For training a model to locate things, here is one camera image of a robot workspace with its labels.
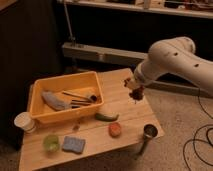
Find orange round toy fruit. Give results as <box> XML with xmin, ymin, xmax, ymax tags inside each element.
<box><xmin>108</xmin><ymin>122</ymin><xmax>121</xmax><ymax>137</ymax></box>

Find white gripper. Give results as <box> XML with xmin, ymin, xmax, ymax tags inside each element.
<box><xmin>134</xmin><ymin>64</ymin><xmax>150</xmax><ymax>87</ymax></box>

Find dark purple grapes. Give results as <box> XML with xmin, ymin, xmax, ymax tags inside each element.
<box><xmin>124</xmin><ymin>78</ymin><xmax>144</xmax><ymax>101</ymax></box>

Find blue sponge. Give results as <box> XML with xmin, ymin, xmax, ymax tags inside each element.
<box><xmin>62</xmin><ymin>136</ymin><xmax>86</xmax><ymax>154</ymax></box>

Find black floor cable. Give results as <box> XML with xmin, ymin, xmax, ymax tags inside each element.
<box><xmin>182</xmin><ymin>89</ymin><xmax>213</xmax><ymax>171</ymax></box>

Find wooden table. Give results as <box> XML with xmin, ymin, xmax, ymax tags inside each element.
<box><xmin>19</xmin><ymin>69</ymin><xmax>160</xmax><ymax>171</ymax></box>

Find grey cloth in bin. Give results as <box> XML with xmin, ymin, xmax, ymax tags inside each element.
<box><xmin>41</xmin><ymin>91</ymin><xmax>70</xmax><ymax>111</ymax></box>

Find green cucumber toy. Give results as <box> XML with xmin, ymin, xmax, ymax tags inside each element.
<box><xmin>95</xmin><ymin>113</ymin><xmax>119</xmax><ymax>122</ymax></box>

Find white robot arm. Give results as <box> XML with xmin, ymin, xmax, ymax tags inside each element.
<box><xmin>134</xmin><ymin>37</ymin><xmax>213</xmax><ymax>96</ymax></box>

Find grey metal shelf beam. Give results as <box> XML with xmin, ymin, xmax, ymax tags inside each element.
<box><xmin>61</xmin><ymin>41</ymin><xmax>213</xmax><ymax>98</ymax></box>

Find wooden handled brush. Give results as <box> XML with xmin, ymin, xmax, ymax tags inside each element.
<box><xmin>62</xmin><ymin>91</ymin><xmax>97</xmax><ymax>102</ymax></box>

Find yellow plastic bin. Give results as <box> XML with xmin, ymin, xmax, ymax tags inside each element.
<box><xmin>29</xmin><ymin>71</ymin><xmax>104</xmax><ymax>124</ymax></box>

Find white paper cup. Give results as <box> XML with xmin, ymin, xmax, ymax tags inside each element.
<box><xmin>14</xmin><ymin>112</ymin><xmax>36</xmax><ymax>133</ymax></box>

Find green small bowl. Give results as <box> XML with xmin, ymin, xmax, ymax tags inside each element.
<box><xmin>43</xmin><ymin>134</ymin><xmax>60</xmax><ymax>153</ymax></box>

